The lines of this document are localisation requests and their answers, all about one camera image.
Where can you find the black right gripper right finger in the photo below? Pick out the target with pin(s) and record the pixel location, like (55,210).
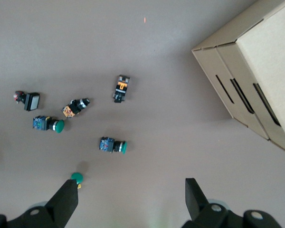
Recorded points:
(204,213)

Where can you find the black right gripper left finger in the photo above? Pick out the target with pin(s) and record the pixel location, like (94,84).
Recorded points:
(59,209)

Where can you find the green push button blue block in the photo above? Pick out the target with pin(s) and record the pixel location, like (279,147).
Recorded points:
(47,124)
(76,176)
(112,145)

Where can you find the black square pushbutton red block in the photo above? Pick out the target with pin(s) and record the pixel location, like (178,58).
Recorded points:
(31,101)

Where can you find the brown cardboard box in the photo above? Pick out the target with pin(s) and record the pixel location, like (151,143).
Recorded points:
(263,59)

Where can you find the brown paper table cover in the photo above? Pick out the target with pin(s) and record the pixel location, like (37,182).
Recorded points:
(133,59)

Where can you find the black selector switch orange block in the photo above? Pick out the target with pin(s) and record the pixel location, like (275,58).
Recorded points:
(121,89)
(73,108)

